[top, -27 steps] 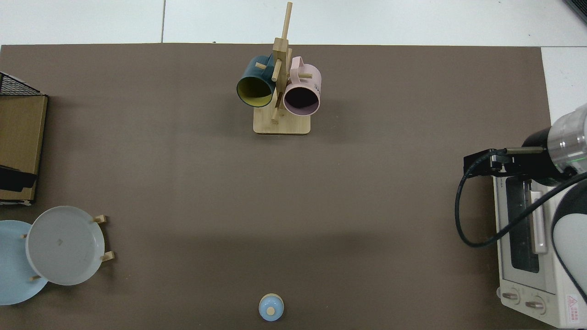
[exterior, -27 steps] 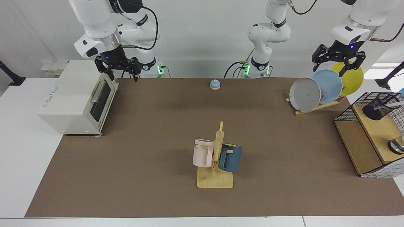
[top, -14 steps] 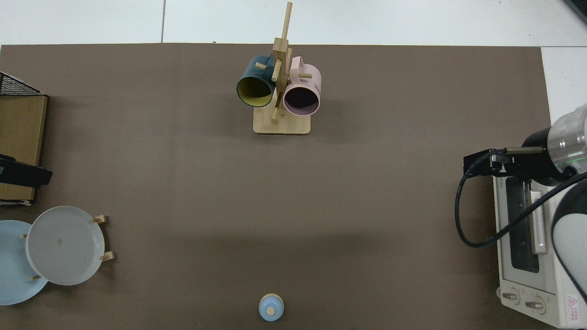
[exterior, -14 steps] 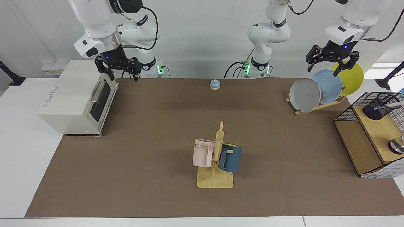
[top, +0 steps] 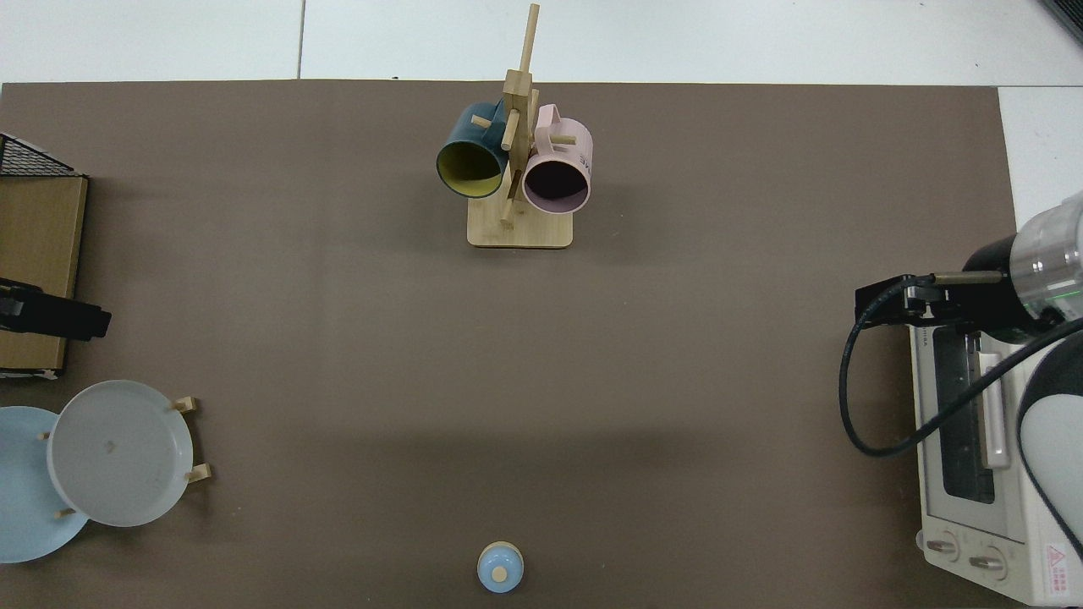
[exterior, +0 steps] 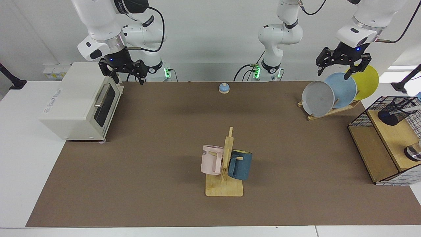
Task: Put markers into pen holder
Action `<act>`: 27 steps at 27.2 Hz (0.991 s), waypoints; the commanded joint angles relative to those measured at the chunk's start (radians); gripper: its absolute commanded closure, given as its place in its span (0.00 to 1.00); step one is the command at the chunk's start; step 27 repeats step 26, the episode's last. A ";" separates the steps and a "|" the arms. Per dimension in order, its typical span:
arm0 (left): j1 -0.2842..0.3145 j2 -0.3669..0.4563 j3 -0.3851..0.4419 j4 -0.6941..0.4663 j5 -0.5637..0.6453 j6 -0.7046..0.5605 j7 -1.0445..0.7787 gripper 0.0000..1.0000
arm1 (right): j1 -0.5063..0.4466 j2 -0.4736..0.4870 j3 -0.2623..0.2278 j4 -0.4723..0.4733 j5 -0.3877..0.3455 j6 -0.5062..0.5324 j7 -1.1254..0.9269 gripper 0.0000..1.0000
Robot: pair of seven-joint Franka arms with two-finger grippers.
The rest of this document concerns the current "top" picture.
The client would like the grey plate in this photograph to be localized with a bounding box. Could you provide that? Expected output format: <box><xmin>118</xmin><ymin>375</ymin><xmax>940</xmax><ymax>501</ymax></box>
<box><xmin>47</xmin><ymin>380</ymin><xmax>195</xmax><ymax>529</ymax></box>

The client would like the wooden plate rack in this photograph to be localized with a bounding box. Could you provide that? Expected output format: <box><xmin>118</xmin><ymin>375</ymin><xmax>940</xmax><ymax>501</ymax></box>
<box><xmin>38</xmin><ymin>396</ymin><xmax>212</xmax><ymax>519</ymax></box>

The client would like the small blue round bell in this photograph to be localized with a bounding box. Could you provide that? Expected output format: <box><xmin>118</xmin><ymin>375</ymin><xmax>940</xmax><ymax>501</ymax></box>
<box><xmin>476</xmin><ymin>541</ymin><xmax>525</xmax><ymax>594</ymax></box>

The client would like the black ribbed object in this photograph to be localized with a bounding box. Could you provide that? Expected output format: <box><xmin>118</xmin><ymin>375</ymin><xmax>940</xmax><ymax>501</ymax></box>
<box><xmin>1039</xmin><ymin>0</ymin><xmax>1083</xmax><ymax>45</ymax></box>

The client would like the pale toaster oven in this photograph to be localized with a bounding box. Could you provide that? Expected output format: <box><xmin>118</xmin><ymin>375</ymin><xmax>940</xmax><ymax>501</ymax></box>
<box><xmin>910</xmin><ymin>324</ymin><xmax>1083</xmax><ymax>607</ymax></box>

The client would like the pink cup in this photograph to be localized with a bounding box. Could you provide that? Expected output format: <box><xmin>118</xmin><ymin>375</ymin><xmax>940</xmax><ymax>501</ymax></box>
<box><xmin>522</xmin><ymin>104</ymin><xmax>594</xmax><ymax>215</ymax></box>

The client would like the brown table cloth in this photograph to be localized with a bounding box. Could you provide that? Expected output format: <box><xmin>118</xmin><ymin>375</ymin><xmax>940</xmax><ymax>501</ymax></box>
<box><xmin>0</xmin><ymin>80</ymin><xmax>1020</xmax><ymax>609</ymax></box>

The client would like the wooden cup stand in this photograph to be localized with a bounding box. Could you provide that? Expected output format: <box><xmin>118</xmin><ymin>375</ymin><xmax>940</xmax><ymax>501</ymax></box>
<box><xmin>467</xmin><ymin>3</ymin><xmax>574</xmax><ymax>250</ymax></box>

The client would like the dark teal cup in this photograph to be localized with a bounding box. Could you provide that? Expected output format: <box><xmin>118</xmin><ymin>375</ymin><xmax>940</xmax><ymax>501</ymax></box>
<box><xmin>436</xmin><ymin>100</ymin><xmax>511</xmax><ymax>200</ymax></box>

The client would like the light blue plate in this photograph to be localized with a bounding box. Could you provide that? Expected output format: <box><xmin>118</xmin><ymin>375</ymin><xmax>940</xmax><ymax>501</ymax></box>
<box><xmin>0</xmin><ymin>406</ymin><xmax>90</xmax><ymax>564</ymax></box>

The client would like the wire basket with wooden floor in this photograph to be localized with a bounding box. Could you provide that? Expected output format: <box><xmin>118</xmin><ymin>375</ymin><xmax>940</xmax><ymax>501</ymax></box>
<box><xmin>0</xmin><ymin>133</ymin><xmax>90</xmax><ymax>379</ymax></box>

